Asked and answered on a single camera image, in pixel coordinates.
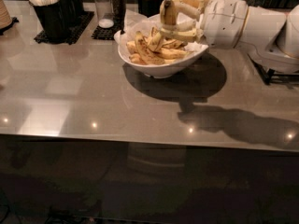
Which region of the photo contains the glass pepper shaker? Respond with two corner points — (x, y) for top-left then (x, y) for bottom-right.
(111, 0), (126, 21)

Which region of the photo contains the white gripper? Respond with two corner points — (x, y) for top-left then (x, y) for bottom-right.
(160, 0), (249, 49)

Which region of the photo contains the stack of paper cups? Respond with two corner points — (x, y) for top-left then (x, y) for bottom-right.
(0, 0), (12, 29)

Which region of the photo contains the white paper bowl liner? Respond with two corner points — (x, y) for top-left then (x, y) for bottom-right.
(118, 15), (208, 58)

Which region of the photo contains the black cutlery holder rear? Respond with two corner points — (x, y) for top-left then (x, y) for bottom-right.
(60, 0), (83, 24)

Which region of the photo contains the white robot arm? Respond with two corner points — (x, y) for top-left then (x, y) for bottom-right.
(160, 0), (299, 73)

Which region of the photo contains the black rubber mat left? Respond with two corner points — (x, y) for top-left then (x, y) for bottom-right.
(35, 11), (94, 45)

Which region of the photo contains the black sachet rack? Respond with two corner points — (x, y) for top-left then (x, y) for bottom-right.
(251, 60), (299, 85)

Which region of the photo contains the black cutlery holder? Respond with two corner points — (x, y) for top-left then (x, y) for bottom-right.
(60, 0), (83, 24)
(33, 2), (69, 43)

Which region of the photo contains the white oval bowl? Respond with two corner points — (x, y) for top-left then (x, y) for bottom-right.
(113, 13), (209, 79)

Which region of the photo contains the middle yellow banana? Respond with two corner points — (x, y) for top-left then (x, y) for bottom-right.
(156, 48), (190, 60)

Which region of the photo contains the spotted yellow banana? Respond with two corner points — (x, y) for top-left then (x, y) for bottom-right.
(148, 0), (178, 51)

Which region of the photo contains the black stirrer stick holder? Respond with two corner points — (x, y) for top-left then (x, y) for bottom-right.
(137, 0), (163, 17)

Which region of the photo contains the left small yellow banana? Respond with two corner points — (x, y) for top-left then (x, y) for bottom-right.
(126, 41), (146, 65)

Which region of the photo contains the black cutlery holder front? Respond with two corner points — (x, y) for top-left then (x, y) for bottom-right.
(33, 2), (69, 43)

